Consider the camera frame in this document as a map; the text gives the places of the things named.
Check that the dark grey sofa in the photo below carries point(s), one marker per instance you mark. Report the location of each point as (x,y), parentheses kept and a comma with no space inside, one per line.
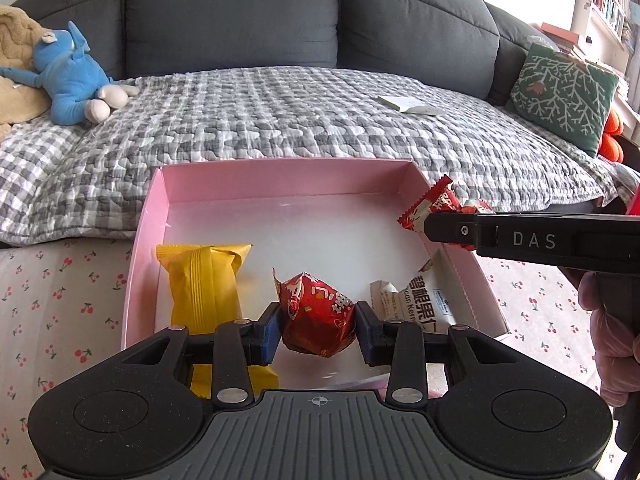
(230,20)

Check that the white packet with black print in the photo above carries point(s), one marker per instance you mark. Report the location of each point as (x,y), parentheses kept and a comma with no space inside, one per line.
(425,305)

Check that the orange plush toy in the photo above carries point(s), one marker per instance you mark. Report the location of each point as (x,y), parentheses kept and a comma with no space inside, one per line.
(611,145)

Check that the pink cardboard box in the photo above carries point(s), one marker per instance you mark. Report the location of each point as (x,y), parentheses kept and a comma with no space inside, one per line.
(300,180)

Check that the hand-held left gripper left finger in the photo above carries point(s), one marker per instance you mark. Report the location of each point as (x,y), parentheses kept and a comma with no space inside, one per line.
(272,336)

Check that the stack of books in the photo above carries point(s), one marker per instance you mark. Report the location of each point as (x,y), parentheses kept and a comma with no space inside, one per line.
(560,34)

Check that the blue plush toy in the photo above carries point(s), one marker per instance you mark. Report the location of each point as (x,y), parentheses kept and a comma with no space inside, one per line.
(70,70)

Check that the grey checked blanket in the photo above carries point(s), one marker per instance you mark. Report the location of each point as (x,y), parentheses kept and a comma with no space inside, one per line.
(300,110)

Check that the white paper slip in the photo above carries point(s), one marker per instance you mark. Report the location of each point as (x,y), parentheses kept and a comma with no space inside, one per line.
(395,101)

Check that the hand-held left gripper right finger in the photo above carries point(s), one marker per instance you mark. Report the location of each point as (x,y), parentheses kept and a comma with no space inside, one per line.
(364,334)

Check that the cherry print tablecloth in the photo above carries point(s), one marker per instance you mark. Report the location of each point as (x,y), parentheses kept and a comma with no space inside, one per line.
(60,310)

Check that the green branch-print cushion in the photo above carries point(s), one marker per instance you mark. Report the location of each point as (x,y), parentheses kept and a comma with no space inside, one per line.
(560,90)

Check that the yellow ribbed snack packet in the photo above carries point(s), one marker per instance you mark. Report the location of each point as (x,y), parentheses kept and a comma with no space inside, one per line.
(205,285)

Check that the red crinkled snack packet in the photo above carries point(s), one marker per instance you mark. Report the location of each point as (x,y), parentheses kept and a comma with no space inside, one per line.
(315,315)

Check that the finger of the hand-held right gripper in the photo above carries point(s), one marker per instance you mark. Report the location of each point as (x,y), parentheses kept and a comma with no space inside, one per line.
(450,232)

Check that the beige fleece blanket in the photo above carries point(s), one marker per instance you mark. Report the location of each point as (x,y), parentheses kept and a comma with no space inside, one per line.
(15,35)

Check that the red and white snack packet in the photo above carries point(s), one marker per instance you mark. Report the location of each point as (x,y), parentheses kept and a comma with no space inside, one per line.
(440,200)

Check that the person's right hand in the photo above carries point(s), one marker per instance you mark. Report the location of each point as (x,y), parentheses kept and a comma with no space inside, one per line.
(612,355)

